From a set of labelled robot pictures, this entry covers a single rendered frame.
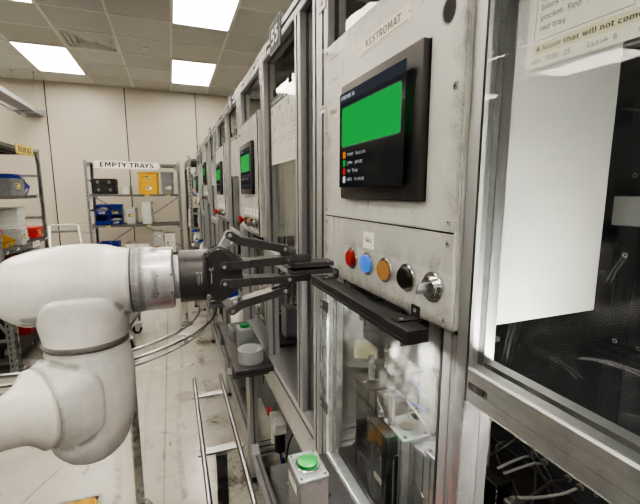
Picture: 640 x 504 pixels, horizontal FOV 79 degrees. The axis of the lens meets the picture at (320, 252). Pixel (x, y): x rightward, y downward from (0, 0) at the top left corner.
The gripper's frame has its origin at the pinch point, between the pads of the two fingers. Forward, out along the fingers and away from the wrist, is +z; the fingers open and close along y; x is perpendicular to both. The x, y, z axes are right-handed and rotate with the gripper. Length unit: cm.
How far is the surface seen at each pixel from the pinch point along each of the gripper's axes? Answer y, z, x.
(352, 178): 14.2, 8.3, 2.2
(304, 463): -38.5, 0.1, 4.2
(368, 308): -5.5, 6.5, -7.8
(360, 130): 21.7, 8.3, -0.5
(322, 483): -41.0, 2.5, 1.1
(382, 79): 27.7, 8.3, -7.1
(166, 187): 15, -26, 600
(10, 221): -19, -168, 402
